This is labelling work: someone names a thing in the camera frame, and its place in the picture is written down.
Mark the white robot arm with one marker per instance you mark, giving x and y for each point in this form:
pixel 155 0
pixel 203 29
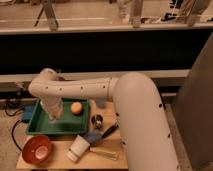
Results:
pixel 143 124

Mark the blue plastic cup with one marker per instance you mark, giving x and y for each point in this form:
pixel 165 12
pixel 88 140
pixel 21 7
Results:
pixel 100 103

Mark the small metal cup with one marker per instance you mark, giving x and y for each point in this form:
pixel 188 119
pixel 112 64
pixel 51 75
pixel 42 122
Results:
pixel 97 121

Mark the orange round fruit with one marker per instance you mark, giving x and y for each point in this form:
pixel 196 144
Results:
pixel 76 108

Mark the white paper cup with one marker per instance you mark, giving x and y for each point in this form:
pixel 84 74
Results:
pixel 77 148

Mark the wooden chopsticks pair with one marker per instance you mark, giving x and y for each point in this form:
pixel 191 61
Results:
pixel 105 153

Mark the green plastic tray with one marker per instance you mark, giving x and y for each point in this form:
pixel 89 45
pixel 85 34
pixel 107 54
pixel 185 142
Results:
pixel 67 124

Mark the blue box on floor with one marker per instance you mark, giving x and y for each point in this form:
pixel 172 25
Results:
pixel 27 114

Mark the red bowl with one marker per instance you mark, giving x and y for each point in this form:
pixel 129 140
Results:
pixel 37 149

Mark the blue handled black brush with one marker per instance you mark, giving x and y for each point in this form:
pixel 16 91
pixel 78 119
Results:
pixel 96 135

